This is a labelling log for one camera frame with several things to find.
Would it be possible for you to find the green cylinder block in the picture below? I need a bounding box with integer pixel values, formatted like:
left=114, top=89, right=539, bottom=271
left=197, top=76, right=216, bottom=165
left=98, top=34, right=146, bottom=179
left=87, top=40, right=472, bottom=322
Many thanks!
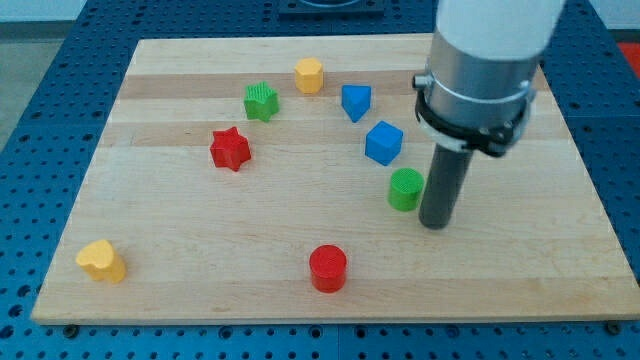
left=388, top=168, right=425, bottom=211

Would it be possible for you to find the green star block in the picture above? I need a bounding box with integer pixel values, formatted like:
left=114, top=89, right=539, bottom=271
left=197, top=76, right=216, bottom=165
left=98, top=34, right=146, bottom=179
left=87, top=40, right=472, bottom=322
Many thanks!
left=243, top=81, right=279, bottom=122

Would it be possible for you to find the wooden board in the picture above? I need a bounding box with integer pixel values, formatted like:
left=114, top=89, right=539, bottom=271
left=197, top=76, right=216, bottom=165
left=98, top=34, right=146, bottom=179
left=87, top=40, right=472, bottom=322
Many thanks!
left=32, top=34, right=639, bottom=325

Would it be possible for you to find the red star block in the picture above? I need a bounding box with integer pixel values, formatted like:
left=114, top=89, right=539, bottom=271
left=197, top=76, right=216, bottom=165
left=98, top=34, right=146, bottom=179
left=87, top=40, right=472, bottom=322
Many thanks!
left=209, top=127, right=252, bottom=172

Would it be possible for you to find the red cylinder block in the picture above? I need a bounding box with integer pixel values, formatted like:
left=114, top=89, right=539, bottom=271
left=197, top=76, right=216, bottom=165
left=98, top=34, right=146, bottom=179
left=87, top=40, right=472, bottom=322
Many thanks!
left=309, top=244, right=348, bottom=293

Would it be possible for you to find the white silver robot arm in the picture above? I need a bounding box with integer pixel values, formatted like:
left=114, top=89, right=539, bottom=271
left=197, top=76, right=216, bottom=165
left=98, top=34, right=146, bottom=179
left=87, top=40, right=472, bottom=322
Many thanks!
left=412, top=0, right=565, bottom=230

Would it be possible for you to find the yellow hexagon block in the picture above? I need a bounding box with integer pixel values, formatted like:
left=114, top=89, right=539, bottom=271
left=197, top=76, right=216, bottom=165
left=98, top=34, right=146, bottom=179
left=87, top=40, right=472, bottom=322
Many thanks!
left=294, top=57, right=324, bottom=94

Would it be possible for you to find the yellow heart block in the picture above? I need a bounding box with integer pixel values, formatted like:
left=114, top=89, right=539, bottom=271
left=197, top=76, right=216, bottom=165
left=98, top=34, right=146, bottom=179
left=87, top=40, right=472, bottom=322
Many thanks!
left=75, top=239, right=127, bottom=284

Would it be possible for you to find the blue cube block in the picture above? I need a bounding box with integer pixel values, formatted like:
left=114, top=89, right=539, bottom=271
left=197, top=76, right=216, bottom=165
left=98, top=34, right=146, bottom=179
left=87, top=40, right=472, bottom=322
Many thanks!
left=365, top=121, right=404, bottom=166

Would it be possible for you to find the blue triangle block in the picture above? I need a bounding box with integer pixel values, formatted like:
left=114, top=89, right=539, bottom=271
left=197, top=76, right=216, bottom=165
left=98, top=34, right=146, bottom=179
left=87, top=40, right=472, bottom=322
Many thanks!
left=341, top=84, right=372, bottom=123

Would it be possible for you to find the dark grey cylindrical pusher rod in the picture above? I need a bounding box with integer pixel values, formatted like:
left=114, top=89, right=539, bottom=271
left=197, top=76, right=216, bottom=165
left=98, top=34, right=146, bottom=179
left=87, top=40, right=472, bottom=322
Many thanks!
left=419, top=145, right=473, bottom=230

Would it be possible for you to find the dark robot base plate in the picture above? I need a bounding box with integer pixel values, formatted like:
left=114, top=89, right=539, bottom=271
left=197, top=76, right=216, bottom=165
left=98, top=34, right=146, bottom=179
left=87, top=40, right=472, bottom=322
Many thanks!
left=278, top=0, right=385, bottom=19

